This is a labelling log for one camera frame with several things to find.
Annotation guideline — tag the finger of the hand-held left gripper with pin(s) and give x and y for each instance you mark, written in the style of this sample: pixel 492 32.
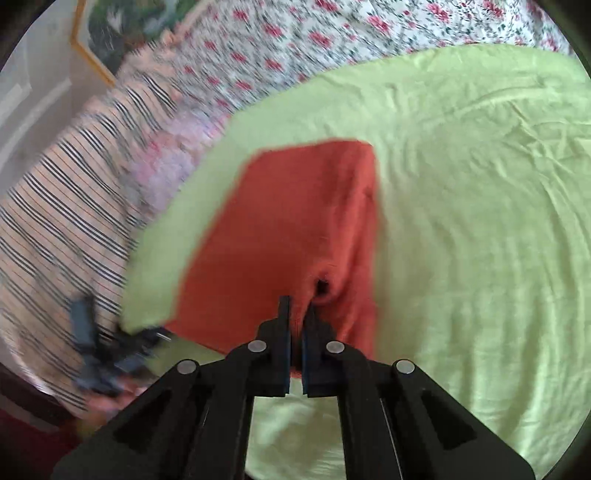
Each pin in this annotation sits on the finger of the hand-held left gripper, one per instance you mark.
pixel 141 348
pixel 83 321

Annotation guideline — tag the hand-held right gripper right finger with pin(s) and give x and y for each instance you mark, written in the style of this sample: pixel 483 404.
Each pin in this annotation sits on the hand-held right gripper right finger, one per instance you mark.
pixel 310 364

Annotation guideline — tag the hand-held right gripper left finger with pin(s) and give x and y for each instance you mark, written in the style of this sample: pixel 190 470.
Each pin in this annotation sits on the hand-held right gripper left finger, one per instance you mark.
pixel 281 355

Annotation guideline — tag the orange knit sweater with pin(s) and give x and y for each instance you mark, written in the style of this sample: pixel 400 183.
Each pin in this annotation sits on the orange knit sweater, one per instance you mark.
pixel 286 221

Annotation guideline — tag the plaid blanket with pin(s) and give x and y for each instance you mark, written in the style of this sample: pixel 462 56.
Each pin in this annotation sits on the plaid blanket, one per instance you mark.
pixel 60 212

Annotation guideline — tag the pastel floral pillow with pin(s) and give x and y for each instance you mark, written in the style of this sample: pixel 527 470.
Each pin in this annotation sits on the pastel floral pillow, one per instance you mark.
pixel 175 166

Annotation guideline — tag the light green bed sheet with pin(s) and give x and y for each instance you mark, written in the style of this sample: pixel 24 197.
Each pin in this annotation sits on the light green bed sheet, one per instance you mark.
pixel 461 230

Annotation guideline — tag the red floral quilt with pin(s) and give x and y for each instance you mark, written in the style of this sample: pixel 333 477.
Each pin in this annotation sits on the red floral quilt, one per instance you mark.
pixel 277 41

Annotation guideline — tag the framed wall picture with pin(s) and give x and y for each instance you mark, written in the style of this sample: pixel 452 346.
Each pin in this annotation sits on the framed wall picture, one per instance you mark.
pixel 124 32

